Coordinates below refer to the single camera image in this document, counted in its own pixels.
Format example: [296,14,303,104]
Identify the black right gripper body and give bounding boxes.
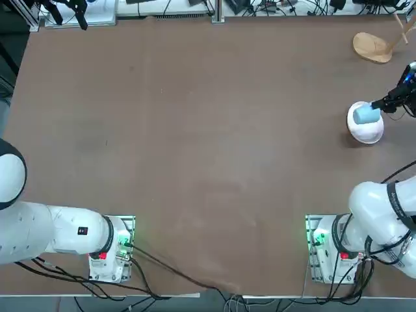
[395,62,416,100]

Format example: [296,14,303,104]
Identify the blue plastic cup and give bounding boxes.
[353,103,382,126]

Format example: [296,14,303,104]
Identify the pale pink plate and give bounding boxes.
[346,101,384,144]

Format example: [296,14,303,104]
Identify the white flat box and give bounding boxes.
[44,0,117,29]

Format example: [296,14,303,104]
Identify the dark grey power brick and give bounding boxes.
[226,0,252,16]

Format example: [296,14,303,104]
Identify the aluminium profile rail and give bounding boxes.
[19,0,40,32]

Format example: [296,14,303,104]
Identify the black right base cables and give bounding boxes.
[324,256,375,302]

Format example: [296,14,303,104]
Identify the black base cables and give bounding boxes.
[12,255,170,300]
[324,256,375,302]

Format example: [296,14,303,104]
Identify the long black table cable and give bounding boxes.
[125,242,244,300]

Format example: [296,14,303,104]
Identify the black left base cables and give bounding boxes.
[12,255,170,300]

